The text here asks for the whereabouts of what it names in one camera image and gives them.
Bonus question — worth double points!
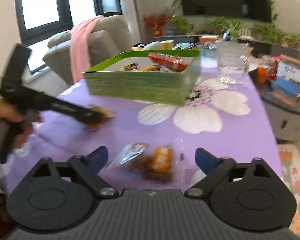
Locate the green cardboard box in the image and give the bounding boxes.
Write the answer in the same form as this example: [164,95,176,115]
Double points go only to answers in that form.
[82,49,202,106]

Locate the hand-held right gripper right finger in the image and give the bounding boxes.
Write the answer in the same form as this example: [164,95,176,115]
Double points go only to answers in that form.
[184,147,274,200]

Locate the grey round coffee table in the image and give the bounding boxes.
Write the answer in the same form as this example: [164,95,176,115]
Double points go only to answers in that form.
[249,55,300,142]

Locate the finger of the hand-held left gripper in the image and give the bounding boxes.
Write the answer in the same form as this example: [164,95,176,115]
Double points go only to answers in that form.
[49,97,109,130]

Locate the pink towel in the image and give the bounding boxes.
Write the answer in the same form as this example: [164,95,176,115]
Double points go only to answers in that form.
[70,15,105,83]

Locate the brown yellow edged snack packet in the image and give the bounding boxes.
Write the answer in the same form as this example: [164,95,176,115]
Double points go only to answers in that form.
[86,104,117,131]

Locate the green potted plant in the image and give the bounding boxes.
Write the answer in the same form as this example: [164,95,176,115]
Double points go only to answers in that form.
[169,15,194,34]
[250,24,300,47]
[205,16,245,34]

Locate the black television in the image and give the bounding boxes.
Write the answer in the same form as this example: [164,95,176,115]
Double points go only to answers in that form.
[179,0,273,23]

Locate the grey armchair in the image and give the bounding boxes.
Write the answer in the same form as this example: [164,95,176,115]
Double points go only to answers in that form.
[42,14,133,85]

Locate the red flower plant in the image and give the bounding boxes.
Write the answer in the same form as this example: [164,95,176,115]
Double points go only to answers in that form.
[142,11,174,37]

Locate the person's left hand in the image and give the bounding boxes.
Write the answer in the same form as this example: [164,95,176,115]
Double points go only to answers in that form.
[0,99,34,149]

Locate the yellow can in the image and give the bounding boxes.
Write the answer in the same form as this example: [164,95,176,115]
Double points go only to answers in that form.
[160,40,175,50]

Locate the orange tissue box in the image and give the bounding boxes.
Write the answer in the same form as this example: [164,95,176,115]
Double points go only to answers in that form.
[199,35,220,46]

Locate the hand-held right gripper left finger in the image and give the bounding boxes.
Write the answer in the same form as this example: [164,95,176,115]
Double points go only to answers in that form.
[30,146,119,200]

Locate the silver clear snack packet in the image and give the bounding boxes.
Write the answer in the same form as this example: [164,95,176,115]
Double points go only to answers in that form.
[107,142,150,169]

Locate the white curtain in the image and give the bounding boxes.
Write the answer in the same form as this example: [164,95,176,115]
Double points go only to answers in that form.
[120,0,153,45]

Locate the brown cube snack packet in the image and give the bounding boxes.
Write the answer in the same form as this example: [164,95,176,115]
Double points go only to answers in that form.
[130,145,185,180]

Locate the orange bottle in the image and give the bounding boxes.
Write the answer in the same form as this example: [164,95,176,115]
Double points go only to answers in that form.
[256,65,269,83]

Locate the floral rug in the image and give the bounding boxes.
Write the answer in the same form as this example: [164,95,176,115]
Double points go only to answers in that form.
[277,144,300,233]

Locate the white chair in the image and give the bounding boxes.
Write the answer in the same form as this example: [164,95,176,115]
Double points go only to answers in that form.
[141,41,163,51]

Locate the blue white carton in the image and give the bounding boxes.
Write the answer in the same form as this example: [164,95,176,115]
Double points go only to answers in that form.
[271,54,300,105]

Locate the tan long snack packet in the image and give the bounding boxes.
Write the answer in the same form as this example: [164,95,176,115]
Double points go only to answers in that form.
[131,64,160,72]

